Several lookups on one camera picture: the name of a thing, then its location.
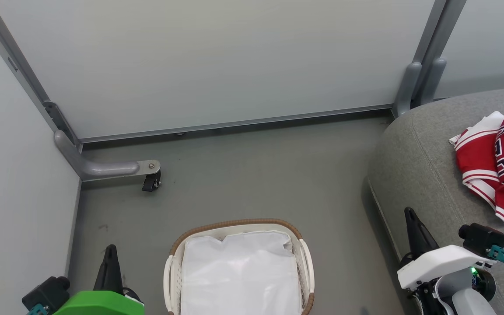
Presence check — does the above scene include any grey partition post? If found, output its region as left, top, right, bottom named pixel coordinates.
left=393, top=0, right=449, bottom=118
left=418, top=0, right=467, bottom=105

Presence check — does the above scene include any white laundry basket brown rim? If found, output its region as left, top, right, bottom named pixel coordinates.
left=163, top=218, right=315, bottom=315

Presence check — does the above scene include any black caster wheel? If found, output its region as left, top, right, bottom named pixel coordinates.
left=142, top=171, right=162, bottom=192

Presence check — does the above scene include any grey fabric sofa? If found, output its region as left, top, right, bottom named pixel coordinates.
left=367, top=85, right=504, bottom=315

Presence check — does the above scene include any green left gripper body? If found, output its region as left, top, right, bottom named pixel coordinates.
left=53, top=290, right=145, bottom=315

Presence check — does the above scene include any red and white basketball jersey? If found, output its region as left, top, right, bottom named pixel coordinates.
left=449, top=92, right=504, bottom=226

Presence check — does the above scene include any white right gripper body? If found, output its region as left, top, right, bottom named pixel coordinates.
left=397, top=245, right=496, bottom=315

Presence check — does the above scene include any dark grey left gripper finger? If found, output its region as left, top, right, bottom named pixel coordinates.
left=93, top=244, right=123, bottom=294

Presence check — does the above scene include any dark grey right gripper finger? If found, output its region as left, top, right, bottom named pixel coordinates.
left=403, top=207, right=440, bottom=266

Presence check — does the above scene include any grey wheeled partition frame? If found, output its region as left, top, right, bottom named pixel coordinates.
left=0, top=0, right=161, bottom=182

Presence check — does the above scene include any white cloth in basket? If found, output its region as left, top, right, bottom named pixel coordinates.
left=180, top=231, right=304, bottom=315

